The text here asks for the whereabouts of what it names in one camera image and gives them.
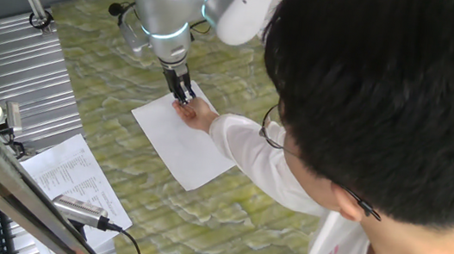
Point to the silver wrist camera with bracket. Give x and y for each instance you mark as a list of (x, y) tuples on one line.
[(133, 39)]

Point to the aluminium frame beam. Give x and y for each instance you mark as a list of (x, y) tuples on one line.
[(6, 191)]

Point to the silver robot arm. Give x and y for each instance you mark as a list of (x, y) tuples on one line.
[(166, 20)]

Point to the left forearm in white sleeve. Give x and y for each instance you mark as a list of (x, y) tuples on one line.
[(258, 157)]

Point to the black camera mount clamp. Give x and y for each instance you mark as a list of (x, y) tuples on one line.
[(14, 144)]

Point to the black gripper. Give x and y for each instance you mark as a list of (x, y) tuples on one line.
[(174, 76)]

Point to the silver depth camera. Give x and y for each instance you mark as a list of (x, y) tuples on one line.
[(14, 116), (78, 210)]

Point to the person's left hand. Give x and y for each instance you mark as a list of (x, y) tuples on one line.
[(198, 115)]

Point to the person with black hair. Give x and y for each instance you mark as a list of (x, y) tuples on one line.
[(386, 99)]

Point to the green marble pattern mat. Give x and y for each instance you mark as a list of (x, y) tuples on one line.
[(197, 227)]

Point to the printed white paper sheet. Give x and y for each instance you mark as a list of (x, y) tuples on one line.
[(74, 169)]

